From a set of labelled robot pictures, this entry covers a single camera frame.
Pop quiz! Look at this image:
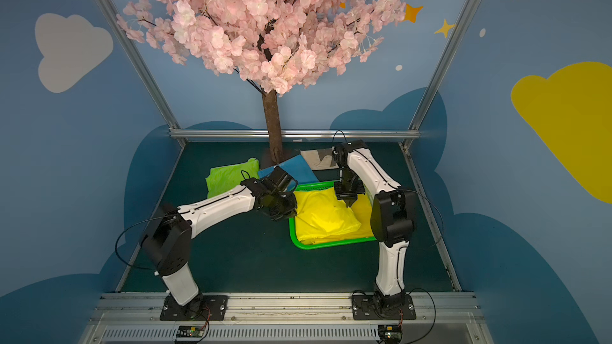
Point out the green plastic basket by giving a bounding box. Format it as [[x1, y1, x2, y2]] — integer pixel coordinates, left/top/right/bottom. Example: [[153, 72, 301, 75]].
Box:
[[288, 180, 383, 250]]

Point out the blue raincoat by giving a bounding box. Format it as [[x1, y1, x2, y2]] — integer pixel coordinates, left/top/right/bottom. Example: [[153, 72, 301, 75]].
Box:
[[258, 154, 319, 190]]

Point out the small neon yellow raincoat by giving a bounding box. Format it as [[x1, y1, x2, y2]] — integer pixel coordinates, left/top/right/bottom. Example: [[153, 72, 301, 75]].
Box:
[[295, 188, 362, 239]]

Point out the large yellow raincoat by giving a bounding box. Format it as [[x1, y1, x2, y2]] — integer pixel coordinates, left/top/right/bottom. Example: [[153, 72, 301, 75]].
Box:
[[293, 190, 376, 245]]

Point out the lime green raincoat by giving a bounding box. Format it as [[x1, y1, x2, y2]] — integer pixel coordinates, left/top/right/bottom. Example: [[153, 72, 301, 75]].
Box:
[[206, 158, 260, 198]]

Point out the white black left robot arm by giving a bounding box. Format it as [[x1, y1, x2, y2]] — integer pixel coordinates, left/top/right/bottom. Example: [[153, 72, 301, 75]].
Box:
[[140, 167, 298, 312]]

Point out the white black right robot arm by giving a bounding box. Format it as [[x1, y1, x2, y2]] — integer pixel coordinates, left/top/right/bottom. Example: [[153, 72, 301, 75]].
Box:
[[332, 140, 419, 317]]

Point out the grey white work glove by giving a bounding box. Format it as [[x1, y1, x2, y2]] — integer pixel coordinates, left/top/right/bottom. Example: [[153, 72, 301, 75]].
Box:
[[300, 148, 339, 171]]

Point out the right circuit board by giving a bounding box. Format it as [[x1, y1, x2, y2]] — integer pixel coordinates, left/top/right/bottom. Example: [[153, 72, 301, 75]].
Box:
[[377, 325, 403, 344]]

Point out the circuit board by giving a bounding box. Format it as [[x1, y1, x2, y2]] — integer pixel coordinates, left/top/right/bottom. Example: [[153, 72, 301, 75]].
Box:
[[377, 325, 403, 344], [175, 326, 207, 343]]

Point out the left circuit board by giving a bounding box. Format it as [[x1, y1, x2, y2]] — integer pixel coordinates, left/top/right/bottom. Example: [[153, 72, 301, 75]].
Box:
[[175, 326, 207, 343]]

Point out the pink cherry blossom tree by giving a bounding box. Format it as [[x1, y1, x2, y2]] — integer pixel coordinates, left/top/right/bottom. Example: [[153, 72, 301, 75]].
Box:
[[116, 0, 407, 163]]

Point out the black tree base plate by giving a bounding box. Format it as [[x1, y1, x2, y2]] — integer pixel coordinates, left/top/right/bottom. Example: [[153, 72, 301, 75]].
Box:
[[259, 148, 299, 170]]

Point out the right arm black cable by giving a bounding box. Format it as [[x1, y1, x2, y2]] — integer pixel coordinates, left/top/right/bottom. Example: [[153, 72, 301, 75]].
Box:
[[403, 188, 446, 249]]

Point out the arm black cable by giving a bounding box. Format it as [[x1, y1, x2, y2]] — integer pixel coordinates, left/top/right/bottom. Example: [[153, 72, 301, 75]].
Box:
[[403, 188, 446, 249], [113, 214, 168, 272]]

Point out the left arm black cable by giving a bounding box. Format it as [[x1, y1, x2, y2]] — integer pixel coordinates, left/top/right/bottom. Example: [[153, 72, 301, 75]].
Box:
[[113, 214, 168, 272]]

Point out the rear aluminium frame bar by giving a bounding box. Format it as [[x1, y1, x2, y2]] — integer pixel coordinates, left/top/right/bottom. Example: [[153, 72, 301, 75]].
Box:
[[169, 128, 421, 140]]

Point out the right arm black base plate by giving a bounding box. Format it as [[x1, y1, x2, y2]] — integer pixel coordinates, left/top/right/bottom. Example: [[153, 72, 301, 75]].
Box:
[[350, 292, 417, 321]]

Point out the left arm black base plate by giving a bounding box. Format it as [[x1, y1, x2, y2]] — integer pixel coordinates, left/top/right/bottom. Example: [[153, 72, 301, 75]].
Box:
[[159, 294, 228, 322]]

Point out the aluminium rail at front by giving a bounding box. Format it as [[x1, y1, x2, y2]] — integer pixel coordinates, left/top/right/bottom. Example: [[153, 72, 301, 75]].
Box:
[[79, 291, 493, 343]]

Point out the left aluminium frame post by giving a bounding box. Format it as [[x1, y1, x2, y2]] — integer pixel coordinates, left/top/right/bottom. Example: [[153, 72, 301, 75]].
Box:
[[94, 0, 180, 129]]

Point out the aluminium frame post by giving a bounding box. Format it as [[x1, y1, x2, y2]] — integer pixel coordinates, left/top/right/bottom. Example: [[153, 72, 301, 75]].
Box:
[[94, 0, 180, 129], [409, 0, 481, 132]]

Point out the right aluminium frame post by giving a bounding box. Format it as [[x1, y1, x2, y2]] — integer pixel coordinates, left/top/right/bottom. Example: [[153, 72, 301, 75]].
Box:
[[409, 0, 481, 132]]

